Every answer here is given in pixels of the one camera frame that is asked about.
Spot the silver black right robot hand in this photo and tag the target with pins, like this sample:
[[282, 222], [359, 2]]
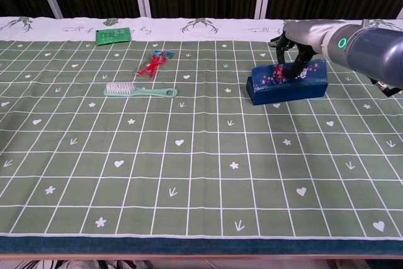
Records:
[[308, 34]]

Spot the blue tray with eyeglasses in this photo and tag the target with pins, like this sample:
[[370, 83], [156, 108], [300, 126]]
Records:
[[283, 91]]

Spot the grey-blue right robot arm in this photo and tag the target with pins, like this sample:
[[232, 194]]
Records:
[[374, 51]]

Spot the black staple remover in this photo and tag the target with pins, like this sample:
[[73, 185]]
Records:
[[274, 42]]

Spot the green checked tablecloth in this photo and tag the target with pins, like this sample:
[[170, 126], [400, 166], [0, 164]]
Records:
[[157, 155]]

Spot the mint green scrub brush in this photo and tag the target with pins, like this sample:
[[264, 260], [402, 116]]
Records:
[[122, 89]]

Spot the green circuit board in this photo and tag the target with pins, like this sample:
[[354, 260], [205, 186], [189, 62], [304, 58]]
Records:
[[112, 36]]

